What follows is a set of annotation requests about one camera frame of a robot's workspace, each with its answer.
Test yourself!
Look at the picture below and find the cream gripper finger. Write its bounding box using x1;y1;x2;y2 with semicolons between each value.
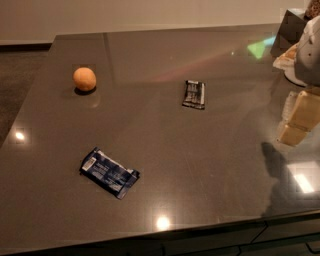
287;90;320;132
277;122;308;146

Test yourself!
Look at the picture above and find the orange fruit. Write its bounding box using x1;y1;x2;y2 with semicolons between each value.
73;67;97;92

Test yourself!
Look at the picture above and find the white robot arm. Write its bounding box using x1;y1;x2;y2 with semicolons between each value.
273;16;320;146

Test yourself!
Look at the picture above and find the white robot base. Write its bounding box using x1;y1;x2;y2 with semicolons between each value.
284;68;307;87

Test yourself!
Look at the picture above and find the black rxbar wrapper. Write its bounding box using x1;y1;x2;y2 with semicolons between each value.
182;80;205;110

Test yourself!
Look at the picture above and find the blue rxbar blueberry wrapper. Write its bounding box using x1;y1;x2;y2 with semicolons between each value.
80;147;140;200

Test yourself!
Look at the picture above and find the dark box on table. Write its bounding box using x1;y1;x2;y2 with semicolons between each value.
270;8;308;57

